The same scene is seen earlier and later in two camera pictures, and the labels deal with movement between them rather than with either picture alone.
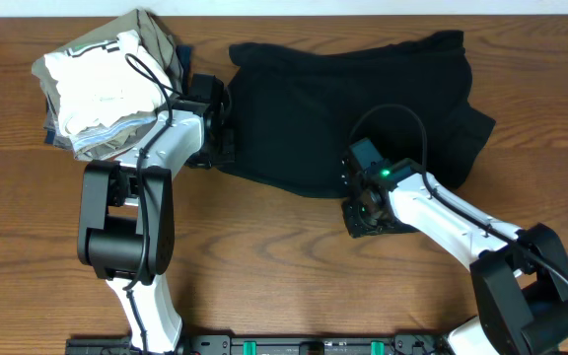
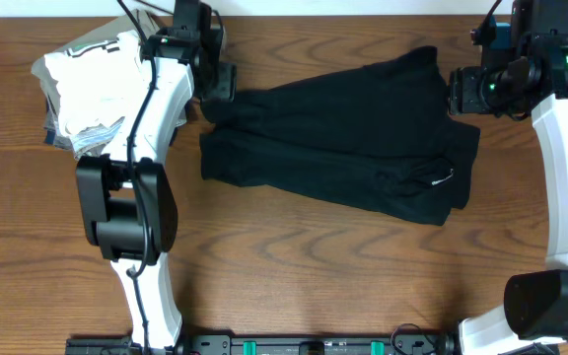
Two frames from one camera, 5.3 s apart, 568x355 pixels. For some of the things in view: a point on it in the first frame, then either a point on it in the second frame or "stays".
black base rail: x=267 y=344 stays
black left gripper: x=228 y=155 → x=227 y=82
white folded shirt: x=106 y=91 stays
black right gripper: x=356 y=229 → x=461 y=98
